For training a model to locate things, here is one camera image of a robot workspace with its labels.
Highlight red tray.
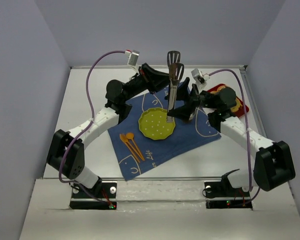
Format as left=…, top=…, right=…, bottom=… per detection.
left=208, top=83, right=245, bottom=118

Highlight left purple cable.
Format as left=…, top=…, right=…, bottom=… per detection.
left=58, top=49, right=116, bottom=208

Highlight metal cup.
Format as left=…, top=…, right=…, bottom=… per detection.
left=183, top=106, right=197, bottom=123

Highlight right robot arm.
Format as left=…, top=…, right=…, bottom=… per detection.
left=166, top=78, right=296, bottom=192

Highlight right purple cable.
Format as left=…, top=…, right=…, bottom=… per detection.
left=207, top=69, right=262, bottom=203

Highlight brown bread slice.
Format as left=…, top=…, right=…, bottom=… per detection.
left=230, top=98, right=243, bottom=113

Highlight glazed ring bread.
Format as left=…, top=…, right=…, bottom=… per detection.
left=217, top=85, right=228, bottom=92
left=209, top=88, right=220, bottom=94

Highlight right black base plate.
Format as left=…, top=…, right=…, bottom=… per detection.
left=201, top=181, right=253, bottom=210

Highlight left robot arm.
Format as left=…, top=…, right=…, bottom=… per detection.
left=46, top=63, right=170, bottom=198

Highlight metal serving tongs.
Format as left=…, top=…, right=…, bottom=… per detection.
left=167, top=50, right=185, bottom=113

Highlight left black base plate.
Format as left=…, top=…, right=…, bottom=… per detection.
left=69, top=181, right=118, bottom=211

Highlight orange plastic spoon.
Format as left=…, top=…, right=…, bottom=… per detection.
left=125, top=132, right=145, bottom=161

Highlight purple cable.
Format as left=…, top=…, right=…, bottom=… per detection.
left=58, top=49, right=116, bottom=208
left=207, top=69, right=262, bottom=203

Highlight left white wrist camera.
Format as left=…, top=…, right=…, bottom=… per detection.
left=124, top=49, right=140, bottom=71

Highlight blue embroidered cloth mat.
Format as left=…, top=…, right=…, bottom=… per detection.
left=108, top=88, right=221, bottom=181

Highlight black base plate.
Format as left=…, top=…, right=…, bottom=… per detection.
left=69, top=181, right=118, bottom=211
left=201, top=181, right=253, bottom=210

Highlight green dotted plate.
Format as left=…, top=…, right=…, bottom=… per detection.
left=138, top=107, right=176, bottom=141

